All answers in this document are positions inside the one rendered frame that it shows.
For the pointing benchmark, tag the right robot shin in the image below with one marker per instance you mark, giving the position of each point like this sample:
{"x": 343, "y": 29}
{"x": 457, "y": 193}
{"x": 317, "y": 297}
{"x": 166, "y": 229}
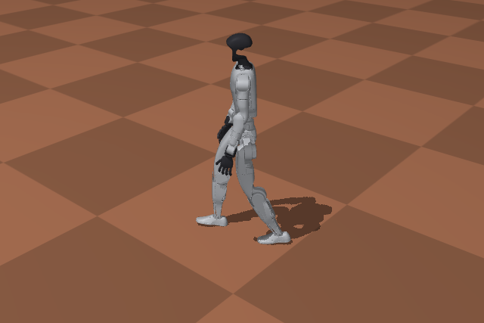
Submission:
{"x": 218, "y": 195}

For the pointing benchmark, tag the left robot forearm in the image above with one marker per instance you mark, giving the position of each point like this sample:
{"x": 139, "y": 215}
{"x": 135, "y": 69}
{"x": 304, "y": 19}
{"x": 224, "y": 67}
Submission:
{"x": 237, "y": 131}

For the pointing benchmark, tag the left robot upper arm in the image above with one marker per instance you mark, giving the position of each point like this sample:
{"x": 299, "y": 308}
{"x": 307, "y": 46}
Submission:
{"x": 242, "y": 87}

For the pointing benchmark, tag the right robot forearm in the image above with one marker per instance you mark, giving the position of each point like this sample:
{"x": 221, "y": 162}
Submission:
{"x": 231, "y": 113}

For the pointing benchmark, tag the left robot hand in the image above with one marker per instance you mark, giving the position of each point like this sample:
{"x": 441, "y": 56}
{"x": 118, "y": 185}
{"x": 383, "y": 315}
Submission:
{"x": 226, "y": 162}

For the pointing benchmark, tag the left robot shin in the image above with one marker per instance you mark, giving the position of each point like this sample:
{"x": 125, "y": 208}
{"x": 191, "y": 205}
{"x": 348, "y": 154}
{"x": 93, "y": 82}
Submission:
{"x": 265, "y": 212}

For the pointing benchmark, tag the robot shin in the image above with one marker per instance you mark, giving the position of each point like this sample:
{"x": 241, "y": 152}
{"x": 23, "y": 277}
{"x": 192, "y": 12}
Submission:
{"x": 218, "y": 195}
{"x": 265, "y": 212}

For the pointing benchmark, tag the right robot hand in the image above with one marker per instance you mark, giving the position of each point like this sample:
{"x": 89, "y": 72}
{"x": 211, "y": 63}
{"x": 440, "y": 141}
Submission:
{"x": 224, "y": 129}

